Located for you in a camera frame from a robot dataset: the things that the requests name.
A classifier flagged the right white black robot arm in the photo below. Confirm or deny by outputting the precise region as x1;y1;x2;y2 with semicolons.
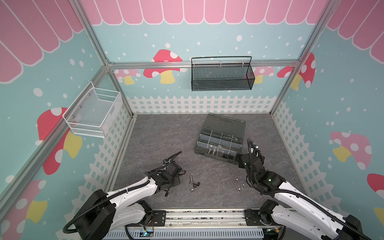
239;139;369;240

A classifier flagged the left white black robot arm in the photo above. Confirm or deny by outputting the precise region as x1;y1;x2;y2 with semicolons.
63;152;185;240

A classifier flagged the grey plastic organizer box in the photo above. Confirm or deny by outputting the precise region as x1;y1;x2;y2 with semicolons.
195;113;246;165

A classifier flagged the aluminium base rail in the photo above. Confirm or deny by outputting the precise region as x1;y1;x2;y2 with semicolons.
83;207;331;230

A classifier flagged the white wire wall basket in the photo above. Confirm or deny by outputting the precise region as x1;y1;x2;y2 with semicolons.
63;82;123;138

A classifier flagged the black mesh wall basket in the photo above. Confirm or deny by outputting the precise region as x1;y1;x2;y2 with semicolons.
191;56;256;92

